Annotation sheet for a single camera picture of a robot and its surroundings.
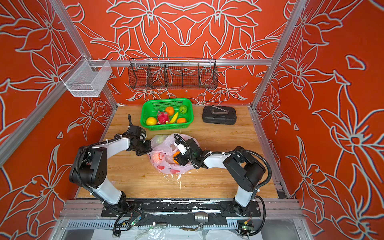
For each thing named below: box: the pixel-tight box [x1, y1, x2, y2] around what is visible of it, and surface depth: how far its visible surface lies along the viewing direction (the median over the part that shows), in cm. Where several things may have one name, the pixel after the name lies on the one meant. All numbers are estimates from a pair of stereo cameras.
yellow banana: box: [167, 112, 179, 124], surface depth 109 cm
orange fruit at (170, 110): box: [165, 106, 175, 116], surface depth 113 cm
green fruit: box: [179, 105, 188, 114], surface depth 113 cm
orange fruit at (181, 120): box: [177, 117, 187, 124], surface depth 105 cm
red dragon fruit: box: [157, 111, 170, 125], surface depth 105 cm
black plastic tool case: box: [202, 105, 237, 125], surface depth 108 cm
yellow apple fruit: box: [146, 117, 157, 126], surface depth 105 cm
